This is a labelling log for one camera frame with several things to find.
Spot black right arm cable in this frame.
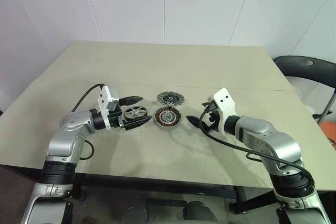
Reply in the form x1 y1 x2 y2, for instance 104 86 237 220
198 103 315 191

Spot black chair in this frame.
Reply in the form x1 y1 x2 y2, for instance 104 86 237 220
272 55 336 125

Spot grey motor end cover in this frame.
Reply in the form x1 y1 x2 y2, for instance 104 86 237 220
156 91 186 106

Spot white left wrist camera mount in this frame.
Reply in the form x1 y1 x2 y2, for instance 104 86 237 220
97 84 120 132

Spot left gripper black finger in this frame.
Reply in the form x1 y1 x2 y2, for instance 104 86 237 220
122 115 153 131
123 95 144 106

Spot black table frame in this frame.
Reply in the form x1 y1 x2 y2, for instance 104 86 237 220
70 173 277 215

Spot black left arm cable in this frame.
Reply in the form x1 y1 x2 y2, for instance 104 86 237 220
71 83 106 161

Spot grey motor base copper windings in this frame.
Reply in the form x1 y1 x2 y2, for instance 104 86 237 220
152 106 183 131

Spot silver spoked motor rotor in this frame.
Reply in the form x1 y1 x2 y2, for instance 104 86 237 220
123 105 148 120

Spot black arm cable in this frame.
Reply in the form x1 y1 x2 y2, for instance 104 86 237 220
198 103 315 191
71 83 106 161

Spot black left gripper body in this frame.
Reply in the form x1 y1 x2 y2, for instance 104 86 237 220
107 97 132 131

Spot orange object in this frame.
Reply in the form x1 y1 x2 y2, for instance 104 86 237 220
320 121 336 152

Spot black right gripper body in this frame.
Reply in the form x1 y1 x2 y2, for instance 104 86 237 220
201 102 224 135

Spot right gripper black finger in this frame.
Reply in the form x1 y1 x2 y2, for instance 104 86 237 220
186 115 203 127

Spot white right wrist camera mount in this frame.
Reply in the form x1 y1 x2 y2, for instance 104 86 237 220
208 87 238 137

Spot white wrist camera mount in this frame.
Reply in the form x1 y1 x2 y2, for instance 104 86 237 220
208 87 238 137
97 84 120 132

